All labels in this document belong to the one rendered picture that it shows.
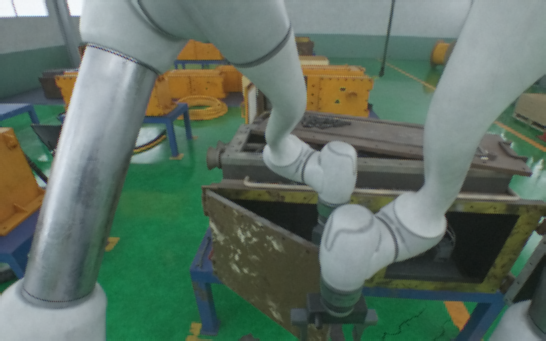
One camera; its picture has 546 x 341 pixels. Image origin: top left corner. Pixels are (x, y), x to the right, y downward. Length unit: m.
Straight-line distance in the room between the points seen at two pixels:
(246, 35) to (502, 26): 0.24
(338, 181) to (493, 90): 0.49
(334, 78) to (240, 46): 3.45
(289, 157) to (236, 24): 0.48
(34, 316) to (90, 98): 0.32
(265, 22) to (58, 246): 0.40
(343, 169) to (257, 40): 0.44
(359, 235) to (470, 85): 0.29
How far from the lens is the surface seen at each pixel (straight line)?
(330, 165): 0.71
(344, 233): 0.49
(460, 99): 0.31
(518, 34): 0.28
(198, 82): 7.41
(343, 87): 3.83
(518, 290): 1.82
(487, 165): 1.46
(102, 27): 0.43
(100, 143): 0.44
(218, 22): 0.34
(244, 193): 1.24
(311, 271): 1.03
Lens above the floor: 1.89
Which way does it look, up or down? 29 degrees down
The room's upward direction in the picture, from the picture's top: straight up
